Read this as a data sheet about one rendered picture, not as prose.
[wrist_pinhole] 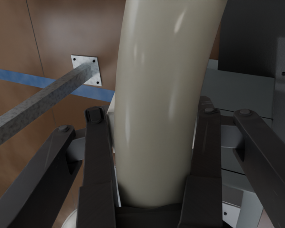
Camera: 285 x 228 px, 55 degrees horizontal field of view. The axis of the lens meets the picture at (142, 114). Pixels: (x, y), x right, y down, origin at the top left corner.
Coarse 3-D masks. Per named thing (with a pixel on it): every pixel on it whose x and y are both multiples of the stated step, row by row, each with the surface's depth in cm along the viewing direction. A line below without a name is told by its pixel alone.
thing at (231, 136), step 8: (200, 96) 19; (200, 104) 18; (208, 104) 18; (224, 120) 16; (232, 120) 15; (224, 128) 15; (232, 128) 15; (224, 136) 15; (232, 136) 15; (240, 136) 15; (224, 144) 16; (232, 144) 15; (240, 144) 15
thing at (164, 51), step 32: (128, 0) 8; (160, 0) 7; (192, 0) 7; (224, 0) 8; (128, 32) 8; (160, 32) 8; (192, 32) 8; (128, 64) 8; (160, 64) 8; (192, 64) 8; (128, 96) 9; (160, 96) 8; (192, 96) 9; (128, 128) 9; (160, 128) 9; (192, 128) 10; (128, 160) 10; (160, 160) 9; (128, 192) 10; (160, 192) 10
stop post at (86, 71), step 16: (80, 64) 179; (96, 64) 174; (64, 80) 159; (80, 80) 169; (96, 80) 181; (32, 96) 144; (48, 96) 146; (64, 96) 158; (16, 112) 131; (32, 112) 137; (0, 128) 121; (16, 128) 129; (0, 144) 122
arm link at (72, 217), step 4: (72, 212) 78; (76, 212) 77; (68, 216) 77; (72, 216) 76; (76, 216) 75; (68, 220) 75; (72, 220) 74; (64, 224) 75; (68, 224) 74; (72, 224) 73
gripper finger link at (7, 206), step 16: (64, 128) 16; (48, 144) 14; (64, 144) 14; (32, 160) 13; (48, 160) 13; (64, 160) 14; (80, 160) 16; (32, 176) 12; (48, 176) 12; (64, 176) 14; (16, 192) 11; (32, 192) 11; (48, 192) 12; (64, 192) 14; (0, 208) 10; (16, 208) 10; (32, 208) 11; (48, 208) 12; (0, 224) 9; (16, 224) 10; (32, 224) 11; (48, 224) 12
